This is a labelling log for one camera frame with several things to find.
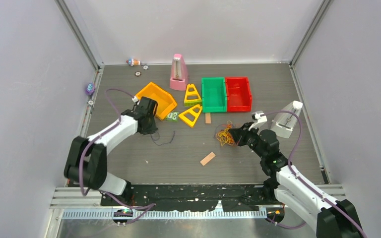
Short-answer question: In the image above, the pink metronome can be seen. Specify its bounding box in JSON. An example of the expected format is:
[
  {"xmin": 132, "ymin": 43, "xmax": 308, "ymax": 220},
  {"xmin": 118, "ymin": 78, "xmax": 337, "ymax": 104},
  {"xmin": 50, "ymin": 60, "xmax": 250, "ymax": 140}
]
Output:
[{"xmin": 169, "ymin": 54, "xmax": 189, "ymax": 91}]

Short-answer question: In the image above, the yellow triangle block upper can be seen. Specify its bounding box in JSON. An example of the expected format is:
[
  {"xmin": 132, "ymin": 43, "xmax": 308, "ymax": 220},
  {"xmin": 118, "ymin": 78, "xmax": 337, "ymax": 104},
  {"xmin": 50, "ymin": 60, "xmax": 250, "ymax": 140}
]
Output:
[{"xmin": 184, "ymin": 84, "xmax": 202, "ymax": 107}]

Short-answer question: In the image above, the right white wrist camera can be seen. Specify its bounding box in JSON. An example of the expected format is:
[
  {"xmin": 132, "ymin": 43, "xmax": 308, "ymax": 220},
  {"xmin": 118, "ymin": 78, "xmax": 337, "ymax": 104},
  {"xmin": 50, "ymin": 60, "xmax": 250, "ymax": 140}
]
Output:
[{"xmin": 249, "ymin": 111, "xmax": 268, "ymax": 130}]

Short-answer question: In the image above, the yellow triangle block lower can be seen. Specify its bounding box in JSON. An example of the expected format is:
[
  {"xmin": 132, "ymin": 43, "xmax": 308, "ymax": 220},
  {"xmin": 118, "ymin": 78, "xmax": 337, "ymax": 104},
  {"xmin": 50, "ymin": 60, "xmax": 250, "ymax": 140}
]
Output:
[{"xmin": 179, "ymin": 104, "xmax": 202, "ymax": 128}]

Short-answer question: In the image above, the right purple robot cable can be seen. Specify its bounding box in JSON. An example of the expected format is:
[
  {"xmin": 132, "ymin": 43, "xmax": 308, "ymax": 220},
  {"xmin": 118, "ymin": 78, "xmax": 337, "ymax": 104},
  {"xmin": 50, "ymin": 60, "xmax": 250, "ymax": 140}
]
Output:
[{"xmin": 263, "ymin": 110, "xmax": 369, "ymax": 238}]

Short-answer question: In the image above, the orange plastic bin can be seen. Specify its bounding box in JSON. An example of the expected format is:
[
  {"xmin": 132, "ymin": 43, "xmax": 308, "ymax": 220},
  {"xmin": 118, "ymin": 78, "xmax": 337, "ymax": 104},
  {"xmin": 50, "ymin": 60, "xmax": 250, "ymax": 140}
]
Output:
[{"xmin": 135, "ymin": 82, "xmax": 178, "ymax": 120}]

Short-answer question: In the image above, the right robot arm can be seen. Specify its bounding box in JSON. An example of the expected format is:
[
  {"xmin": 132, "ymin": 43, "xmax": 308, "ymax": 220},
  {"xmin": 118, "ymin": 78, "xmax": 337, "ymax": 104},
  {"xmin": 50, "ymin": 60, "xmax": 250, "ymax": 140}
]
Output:
[{"xmin": 229, "ymin": 123, "xmax": 366, "ymax": 238}]

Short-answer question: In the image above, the small wooden block upright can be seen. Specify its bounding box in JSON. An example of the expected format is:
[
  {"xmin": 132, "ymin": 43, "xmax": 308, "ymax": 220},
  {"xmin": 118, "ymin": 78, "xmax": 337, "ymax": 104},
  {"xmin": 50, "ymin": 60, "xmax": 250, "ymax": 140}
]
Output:
[{"xmin": 205, "ymin": 113, "xmax": 211, "ymax": 124}]

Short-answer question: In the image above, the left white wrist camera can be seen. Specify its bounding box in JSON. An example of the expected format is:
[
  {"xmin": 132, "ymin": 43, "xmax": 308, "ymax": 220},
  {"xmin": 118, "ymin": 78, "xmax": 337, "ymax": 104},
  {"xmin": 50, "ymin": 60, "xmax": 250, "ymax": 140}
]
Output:
[{"xmin": 132, "ymin": 96, "xmax": 139, "ymax": 103}]

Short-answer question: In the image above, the yellow triangle block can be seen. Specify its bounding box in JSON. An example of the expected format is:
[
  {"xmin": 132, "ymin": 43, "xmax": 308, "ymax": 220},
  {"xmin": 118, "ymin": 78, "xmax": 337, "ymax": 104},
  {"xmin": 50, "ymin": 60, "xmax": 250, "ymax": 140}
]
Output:
[
  {"xmin": 179, "ymin": 104, "xmax": 202, "ymax": 128},
  {"xmin": 184, "ymin": 84, "xmax": 202, "ymax": 107}
]

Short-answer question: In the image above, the green plastic bin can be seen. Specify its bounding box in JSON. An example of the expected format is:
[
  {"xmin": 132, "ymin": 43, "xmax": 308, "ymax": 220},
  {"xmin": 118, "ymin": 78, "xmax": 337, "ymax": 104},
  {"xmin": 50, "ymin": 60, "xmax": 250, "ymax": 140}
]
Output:
[{"xmin": 201, "ymin": 77, "xmax": 227, "ymax": 113}]

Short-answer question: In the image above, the red plastic bin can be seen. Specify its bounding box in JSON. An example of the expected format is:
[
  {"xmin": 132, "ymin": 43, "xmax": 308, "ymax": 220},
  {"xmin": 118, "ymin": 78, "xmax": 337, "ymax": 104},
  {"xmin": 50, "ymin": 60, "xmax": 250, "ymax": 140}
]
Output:
[{"xmin": 225, "ymin": 77, "xmax": 252, "ymax": 113}]

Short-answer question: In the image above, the small toy figurine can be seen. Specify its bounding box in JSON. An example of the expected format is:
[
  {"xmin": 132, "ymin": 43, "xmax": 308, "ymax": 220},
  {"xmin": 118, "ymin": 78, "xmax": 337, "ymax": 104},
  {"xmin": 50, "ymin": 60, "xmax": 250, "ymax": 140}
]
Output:
[{"xmin": 126, "ymin": 58, "xmax": 141, "ymax": 66}]

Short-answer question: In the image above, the orange cable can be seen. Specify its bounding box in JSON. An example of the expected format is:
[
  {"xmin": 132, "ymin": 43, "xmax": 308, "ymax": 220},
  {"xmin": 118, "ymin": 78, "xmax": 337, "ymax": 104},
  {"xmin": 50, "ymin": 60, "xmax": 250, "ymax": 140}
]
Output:
[{"xmin": 219, "ymin": 120, "xmax": 239, "ymax": 147}]

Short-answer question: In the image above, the purple toy ball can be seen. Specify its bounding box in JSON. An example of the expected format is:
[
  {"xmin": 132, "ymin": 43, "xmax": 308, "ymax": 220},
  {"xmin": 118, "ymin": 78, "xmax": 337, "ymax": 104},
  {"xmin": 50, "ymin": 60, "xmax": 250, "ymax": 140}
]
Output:
[{"xmin": 85, "ymin": 83, "xmax": 96, "ymax": 96}]

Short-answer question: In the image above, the white metronome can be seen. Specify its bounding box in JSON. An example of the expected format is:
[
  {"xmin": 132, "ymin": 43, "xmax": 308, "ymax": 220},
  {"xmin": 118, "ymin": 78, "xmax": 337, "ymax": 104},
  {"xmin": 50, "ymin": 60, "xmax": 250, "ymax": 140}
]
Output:
[{"xmin": 270, "ymin": 101, "xmax": 303, "ymax": 139}]

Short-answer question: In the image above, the flat wooden block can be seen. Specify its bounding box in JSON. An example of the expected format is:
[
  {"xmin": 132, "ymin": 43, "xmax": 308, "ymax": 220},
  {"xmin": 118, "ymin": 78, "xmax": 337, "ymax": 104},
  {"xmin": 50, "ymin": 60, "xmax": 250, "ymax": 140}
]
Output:
[{"xmin": 200, "ymin": 152, "xmax": 216, "ymax": 166}]

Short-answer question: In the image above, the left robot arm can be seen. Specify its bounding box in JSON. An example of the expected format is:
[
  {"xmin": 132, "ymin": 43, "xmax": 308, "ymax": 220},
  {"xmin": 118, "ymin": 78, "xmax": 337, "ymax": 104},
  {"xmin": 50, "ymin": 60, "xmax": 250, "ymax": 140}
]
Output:
[{"xmin": 63, "ymin": 97, "xmax": 158, "ymax": 205}]

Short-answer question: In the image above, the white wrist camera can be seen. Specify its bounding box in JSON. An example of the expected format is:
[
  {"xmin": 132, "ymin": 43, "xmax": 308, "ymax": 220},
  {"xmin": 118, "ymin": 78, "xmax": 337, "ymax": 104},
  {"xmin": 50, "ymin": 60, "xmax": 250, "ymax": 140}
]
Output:
[
  {"xmin": 132, "ymin": 96, "xmax": 139, "ymax": 103},
  {"xmin": 249, "ymin": 111, "xmax": 268, "ymax": 130}
]

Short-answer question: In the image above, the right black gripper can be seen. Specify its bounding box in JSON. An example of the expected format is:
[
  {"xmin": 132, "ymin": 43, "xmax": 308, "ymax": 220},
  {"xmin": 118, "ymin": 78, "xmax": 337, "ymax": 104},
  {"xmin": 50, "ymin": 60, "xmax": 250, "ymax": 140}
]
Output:
[{"xmin": 229, "ymin": 121, "xmax": 266, "ymax": 160}]

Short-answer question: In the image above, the green owl toy block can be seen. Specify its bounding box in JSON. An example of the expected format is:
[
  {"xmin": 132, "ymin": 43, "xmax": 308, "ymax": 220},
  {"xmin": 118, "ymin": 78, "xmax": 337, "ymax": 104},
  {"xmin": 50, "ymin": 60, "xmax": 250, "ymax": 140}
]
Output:
[{"xmin": 166, "ymin": 112, "xmax": 179, "ymax": 121}]

